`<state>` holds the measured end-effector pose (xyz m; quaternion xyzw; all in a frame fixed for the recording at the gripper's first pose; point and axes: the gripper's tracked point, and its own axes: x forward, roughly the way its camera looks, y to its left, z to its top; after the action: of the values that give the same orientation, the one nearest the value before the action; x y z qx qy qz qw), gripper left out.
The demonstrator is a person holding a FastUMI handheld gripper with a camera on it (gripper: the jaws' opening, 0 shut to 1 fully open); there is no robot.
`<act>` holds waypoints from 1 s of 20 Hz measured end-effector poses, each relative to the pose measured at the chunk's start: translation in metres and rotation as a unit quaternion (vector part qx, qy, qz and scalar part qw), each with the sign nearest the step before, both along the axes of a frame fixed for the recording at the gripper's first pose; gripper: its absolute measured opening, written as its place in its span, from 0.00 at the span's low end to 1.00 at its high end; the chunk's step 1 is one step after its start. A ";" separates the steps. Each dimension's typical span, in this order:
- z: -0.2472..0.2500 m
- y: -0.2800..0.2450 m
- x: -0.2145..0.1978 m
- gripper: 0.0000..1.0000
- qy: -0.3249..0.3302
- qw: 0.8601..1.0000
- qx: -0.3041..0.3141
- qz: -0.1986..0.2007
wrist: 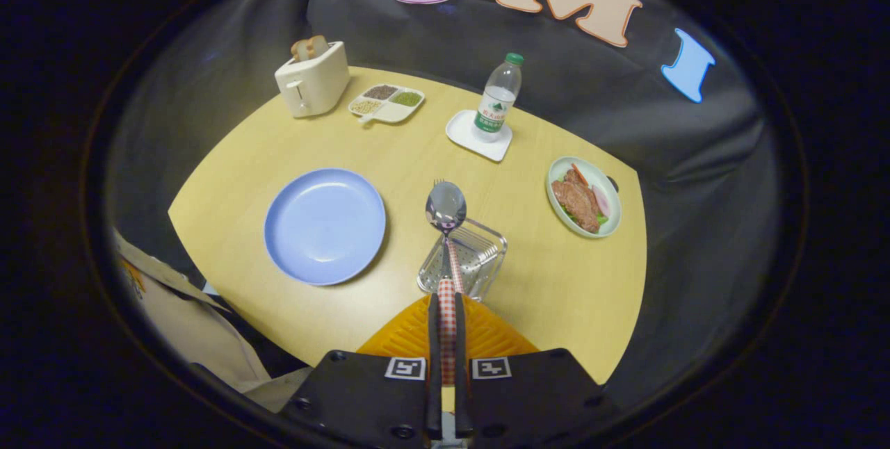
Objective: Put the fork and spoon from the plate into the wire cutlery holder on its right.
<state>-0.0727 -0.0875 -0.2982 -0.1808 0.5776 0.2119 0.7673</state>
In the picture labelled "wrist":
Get white divided tray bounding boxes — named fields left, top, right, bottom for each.
left=348, top=83, right=426, bottom=125

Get black backdrop cloth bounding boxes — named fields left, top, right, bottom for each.
left=104, top=0, right=783, bottom=394

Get person's beige clothing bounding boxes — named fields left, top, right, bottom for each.
left=111, top=227, right=314, bottom=414

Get blue round plate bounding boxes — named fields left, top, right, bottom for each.
left=264, top=168, right=387, bottom=287

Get metal wire basket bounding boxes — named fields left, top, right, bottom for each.
left=416, top=218, right=508, bottom=302

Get spoon with red checkered handle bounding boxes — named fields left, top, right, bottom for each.
left=425, top=181, right=468, bottom=387

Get fork with red checkered handle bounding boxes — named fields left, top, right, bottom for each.
left=432, top=178, right=467, bottom=295

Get clear green-capped water bottle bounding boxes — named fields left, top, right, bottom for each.
left=474, top=53, right=525, bottom=142

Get white square coaster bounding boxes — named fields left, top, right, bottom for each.
left=446, top=110, right=513, bottom=162

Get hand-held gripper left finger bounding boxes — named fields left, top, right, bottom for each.
left=278, top=293, right=444, bottom=449

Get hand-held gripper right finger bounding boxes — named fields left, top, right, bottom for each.
left=453, top=293, right=623, bottom=449

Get pale green oval plate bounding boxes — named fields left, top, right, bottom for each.
left=546, top=156, right=622, bottom=238

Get cream white toaster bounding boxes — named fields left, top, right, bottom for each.
left=274, top=41, right=350, bottom=118

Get brown meat slices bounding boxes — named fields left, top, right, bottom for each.
left=551, top=170, right=602, bottom=233

